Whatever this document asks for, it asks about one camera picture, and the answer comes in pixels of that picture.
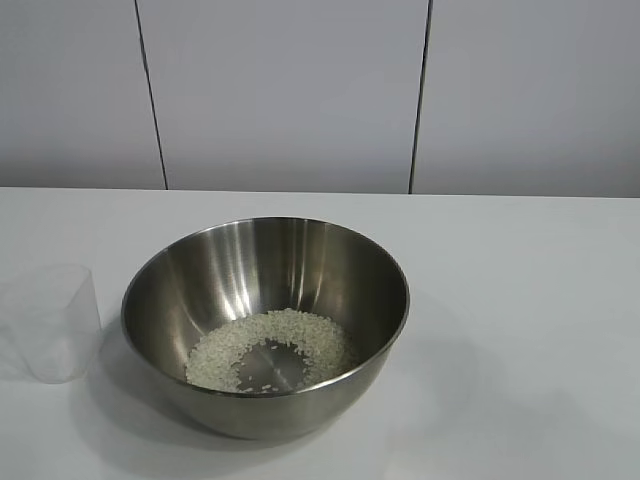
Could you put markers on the clear plastic measuring cup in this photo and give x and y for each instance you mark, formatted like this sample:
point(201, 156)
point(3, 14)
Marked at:
point(65, 320)

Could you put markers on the stainless steel mixing bowl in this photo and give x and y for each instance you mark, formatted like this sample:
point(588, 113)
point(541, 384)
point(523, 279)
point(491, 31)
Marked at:
point(280, 280)

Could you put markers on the white rice grains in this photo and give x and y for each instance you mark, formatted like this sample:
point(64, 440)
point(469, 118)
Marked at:
point(220, 350)

